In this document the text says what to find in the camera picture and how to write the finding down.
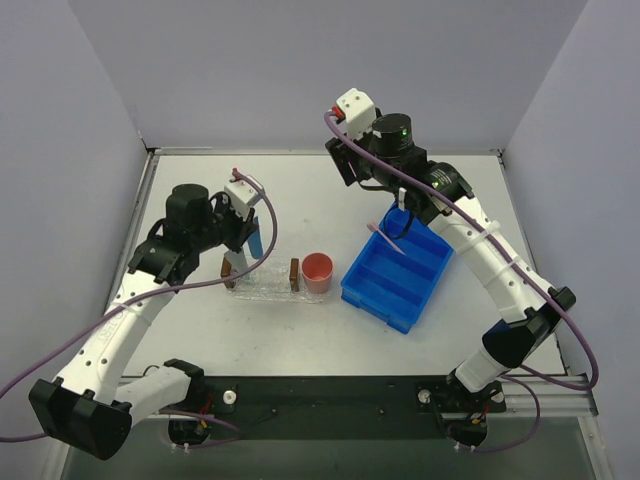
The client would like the pink toothbrush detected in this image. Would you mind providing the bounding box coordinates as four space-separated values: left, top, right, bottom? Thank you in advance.
367 222 405 255

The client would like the aluminium frame rail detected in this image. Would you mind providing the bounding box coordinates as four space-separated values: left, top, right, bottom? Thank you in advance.
501 377 599 418

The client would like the white toothpaste tube green cap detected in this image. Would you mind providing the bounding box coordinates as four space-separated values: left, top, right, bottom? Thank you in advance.
221 250 248 282

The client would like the clear acrylic toothbrush holder rack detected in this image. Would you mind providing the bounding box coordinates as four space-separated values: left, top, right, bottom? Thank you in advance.
223 258 301 298

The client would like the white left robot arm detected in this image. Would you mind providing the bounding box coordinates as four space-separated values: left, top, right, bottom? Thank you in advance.
29 178 263 460

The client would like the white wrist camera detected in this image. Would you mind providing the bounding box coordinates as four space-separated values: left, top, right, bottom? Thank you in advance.
223 169 264 221
332 88 377 141

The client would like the blue plastic compartment bin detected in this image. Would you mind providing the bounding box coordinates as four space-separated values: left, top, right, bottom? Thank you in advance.
341 205 453 334

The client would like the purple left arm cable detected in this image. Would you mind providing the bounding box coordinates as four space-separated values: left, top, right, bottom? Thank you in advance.
0 169 280 449

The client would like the pink plastic cup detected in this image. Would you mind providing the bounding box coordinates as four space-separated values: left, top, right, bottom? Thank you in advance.
301 252 334 294

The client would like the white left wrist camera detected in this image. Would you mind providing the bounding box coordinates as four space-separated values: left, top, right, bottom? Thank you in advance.
223 169 264 221

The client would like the clear textured glass tray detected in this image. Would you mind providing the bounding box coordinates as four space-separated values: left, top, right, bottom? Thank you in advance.
226 257 332 304

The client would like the blue toothpaste tube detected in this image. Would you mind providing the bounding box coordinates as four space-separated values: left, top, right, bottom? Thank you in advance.
247 216 264 260

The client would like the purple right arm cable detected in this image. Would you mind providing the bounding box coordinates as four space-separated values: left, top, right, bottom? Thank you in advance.
323 109 600 454

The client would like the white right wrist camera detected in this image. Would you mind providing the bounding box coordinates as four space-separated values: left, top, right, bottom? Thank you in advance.
332 88 377 141

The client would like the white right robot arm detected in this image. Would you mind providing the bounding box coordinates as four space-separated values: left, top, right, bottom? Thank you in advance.
325 110 576 397

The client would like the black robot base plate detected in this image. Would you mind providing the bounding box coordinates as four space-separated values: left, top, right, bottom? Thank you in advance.
165 375 506 449

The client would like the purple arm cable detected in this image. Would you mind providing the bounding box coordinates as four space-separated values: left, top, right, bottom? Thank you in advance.
0 169 280 449
323 109 600 454

